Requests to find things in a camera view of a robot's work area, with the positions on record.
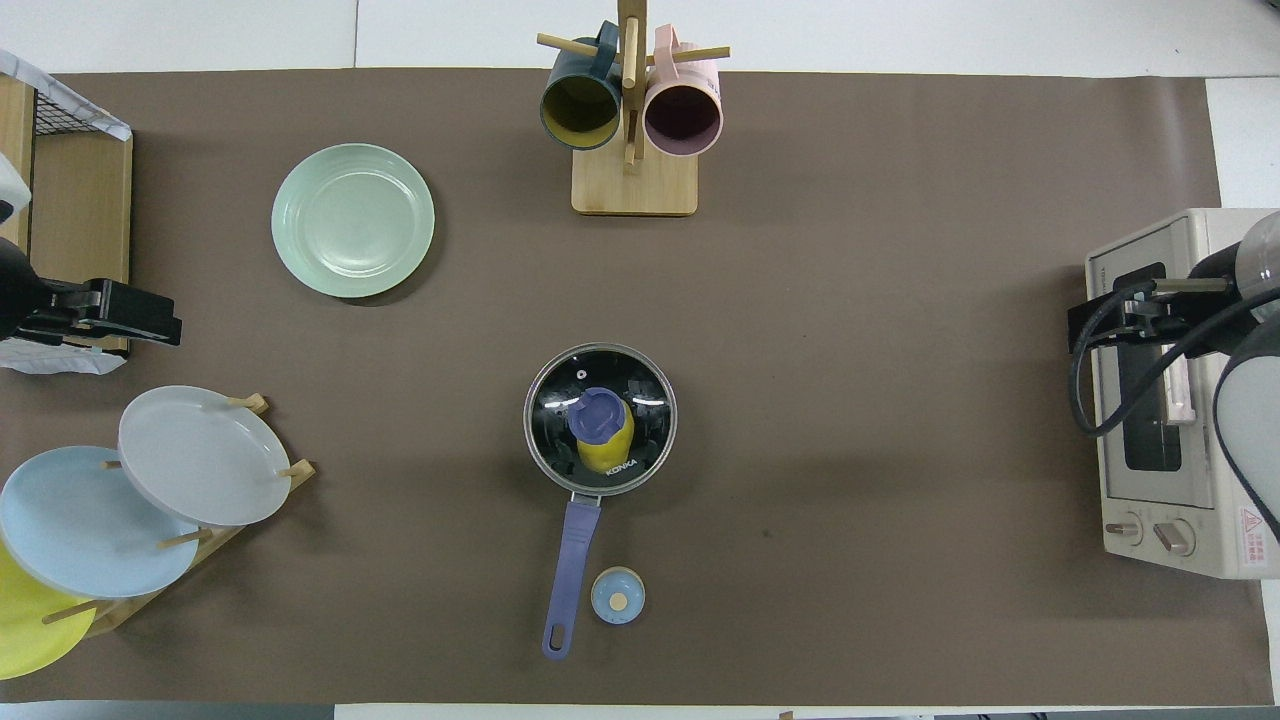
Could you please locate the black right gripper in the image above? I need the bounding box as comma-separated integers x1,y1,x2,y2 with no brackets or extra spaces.
1067,240,1263,354

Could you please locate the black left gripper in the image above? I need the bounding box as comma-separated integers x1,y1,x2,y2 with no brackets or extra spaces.
0,237,184,347

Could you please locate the glass lid blue knob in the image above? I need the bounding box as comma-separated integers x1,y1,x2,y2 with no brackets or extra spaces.
524,343,679,496

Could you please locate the yellow lemon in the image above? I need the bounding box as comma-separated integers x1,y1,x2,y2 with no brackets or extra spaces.
578,400,636,474

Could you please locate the pale grey plate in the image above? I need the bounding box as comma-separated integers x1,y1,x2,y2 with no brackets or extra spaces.
118,385,293,528

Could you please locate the light blue plate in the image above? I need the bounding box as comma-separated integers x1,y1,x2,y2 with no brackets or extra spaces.
0,445,201,601

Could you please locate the light green plate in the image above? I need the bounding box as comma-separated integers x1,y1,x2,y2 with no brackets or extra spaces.
271,143,437,300

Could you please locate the wooden plate rack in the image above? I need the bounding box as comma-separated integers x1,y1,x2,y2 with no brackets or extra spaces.
40,393,317,636

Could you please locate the yellow plate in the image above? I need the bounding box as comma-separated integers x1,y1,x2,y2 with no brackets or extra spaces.
0,540,98,681

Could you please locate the white crumpled paper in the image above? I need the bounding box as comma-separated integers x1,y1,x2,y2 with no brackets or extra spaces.
0,48,133,141
0,335,129,377

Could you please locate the beige toaster oven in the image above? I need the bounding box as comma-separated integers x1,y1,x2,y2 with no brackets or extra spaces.
1085,207,1280,581

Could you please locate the light wooden board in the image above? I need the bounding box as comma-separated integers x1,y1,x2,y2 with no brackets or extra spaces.
0,75,38,251

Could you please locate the brown table mat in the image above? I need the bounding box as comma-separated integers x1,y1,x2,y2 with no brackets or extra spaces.
0,68,1276,706

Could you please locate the pink mug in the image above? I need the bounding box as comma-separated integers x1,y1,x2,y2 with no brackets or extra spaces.
643,25,724,158

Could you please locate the wooden mug rack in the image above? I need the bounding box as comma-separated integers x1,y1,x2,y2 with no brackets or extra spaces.
537,0,731,217

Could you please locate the dark teal mug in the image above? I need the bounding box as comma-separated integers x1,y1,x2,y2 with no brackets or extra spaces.
540,22,623,152

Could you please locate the dark blue saucepan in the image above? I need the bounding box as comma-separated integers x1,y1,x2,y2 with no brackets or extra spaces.
524,343,679,661

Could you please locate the small blue round lid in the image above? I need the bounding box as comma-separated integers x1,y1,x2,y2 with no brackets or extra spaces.
590,566,647,626

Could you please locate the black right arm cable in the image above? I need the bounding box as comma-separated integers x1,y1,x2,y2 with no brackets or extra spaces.
1069,283,1280,546

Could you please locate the black wire basket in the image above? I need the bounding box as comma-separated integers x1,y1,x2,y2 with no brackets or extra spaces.
35,88,106,136

